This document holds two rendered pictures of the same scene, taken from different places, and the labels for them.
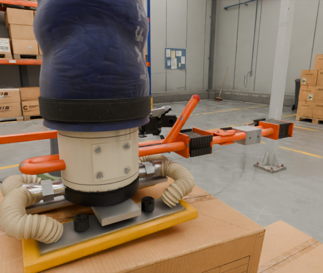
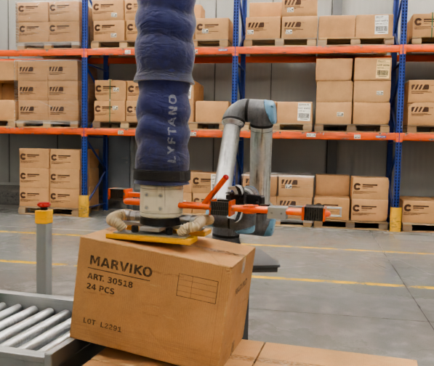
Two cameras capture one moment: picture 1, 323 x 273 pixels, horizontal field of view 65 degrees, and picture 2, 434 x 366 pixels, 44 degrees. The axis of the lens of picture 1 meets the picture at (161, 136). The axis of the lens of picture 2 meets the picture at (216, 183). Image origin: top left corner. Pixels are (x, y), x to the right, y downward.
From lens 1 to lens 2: 1.74 m
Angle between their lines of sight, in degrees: 46
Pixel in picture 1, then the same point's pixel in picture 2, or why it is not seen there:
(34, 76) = (347, 157)
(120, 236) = (143, 237)
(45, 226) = (118, 222)
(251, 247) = (219, 276)
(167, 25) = not seen: outside the picture
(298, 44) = not seen: outside the picture
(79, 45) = (141, 147)
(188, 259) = (170, 259)
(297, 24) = not seen: outside the picture
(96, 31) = (147, 141)
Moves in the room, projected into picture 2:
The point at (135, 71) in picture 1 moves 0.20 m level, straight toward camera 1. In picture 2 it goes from (164, 157) to (123, 158)
